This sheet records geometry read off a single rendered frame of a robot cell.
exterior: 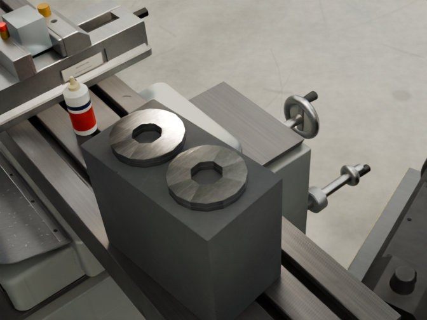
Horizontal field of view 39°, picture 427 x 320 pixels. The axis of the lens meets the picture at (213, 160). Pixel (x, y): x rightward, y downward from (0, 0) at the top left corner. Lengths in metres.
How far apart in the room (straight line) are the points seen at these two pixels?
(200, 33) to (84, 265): 2.06
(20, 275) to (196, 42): 2.05
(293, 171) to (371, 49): 1.62
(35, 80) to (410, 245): 0.79
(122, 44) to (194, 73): 1.56
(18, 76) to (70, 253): 0.31
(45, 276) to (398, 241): 0.70
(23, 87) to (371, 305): 0.67
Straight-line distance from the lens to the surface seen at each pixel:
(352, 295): 0.81
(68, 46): 1.11
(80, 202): 0.94
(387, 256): 1.27
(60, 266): 1.05
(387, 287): 1.21
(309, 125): 1.49
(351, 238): 2.06
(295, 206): 1.40
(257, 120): 1.34
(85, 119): 1.03
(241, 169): 0.67
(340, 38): 2.93
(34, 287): 1.06
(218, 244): 0.64
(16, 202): 1.07
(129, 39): 1.18
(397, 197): 1.65
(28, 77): 1.10
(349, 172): 1.51
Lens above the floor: 1.60
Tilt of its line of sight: 44 degrees down
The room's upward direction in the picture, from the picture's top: 5 degrees counter-clockwise
